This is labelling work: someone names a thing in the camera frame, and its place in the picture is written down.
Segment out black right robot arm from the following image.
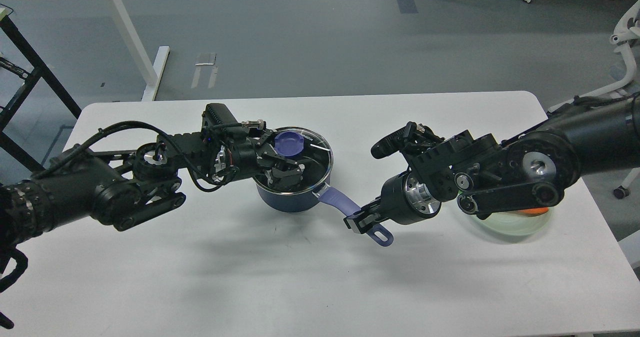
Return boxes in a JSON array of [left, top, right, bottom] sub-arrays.
[[344, 93, 640, 245]]

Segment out pale green plate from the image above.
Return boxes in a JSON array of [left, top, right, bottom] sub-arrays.
[[468, 207, 554, 237]]

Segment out black metal rack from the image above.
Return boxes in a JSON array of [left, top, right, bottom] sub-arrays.
[[0, 6, 82, 172]]

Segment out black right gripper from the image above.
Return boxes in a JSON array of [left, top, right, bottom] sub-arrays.
[[343, 171, 442, 234]]

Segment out white table frame leg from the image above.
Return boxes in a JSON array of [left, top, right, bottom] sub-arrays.
[[0, 0, 171, 103]]

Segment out glass lid with purple knob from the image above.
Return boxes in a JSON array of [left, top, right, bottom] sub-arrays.
[[253, 127, 334, 196]]

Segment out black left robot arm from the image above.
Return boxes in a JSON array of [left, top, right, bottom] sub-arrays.
[[1, 120, 310, 291]]

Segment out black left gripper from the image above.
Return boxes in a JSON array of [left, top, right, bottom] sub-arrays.
[[212, 127, 306, 192]]

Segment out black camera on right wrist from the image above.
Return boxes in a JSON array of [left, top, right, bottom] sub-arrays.
[[370, 122, 444, 159]]

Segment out orange toy carrot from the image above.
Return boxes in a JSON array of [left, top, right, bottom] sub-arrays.
[[518, 207, 550, 216]]

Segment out blue saucepan with purple handle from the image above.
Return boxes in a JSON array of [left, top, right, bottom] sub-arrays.
[[254, 127, 394, 247]]

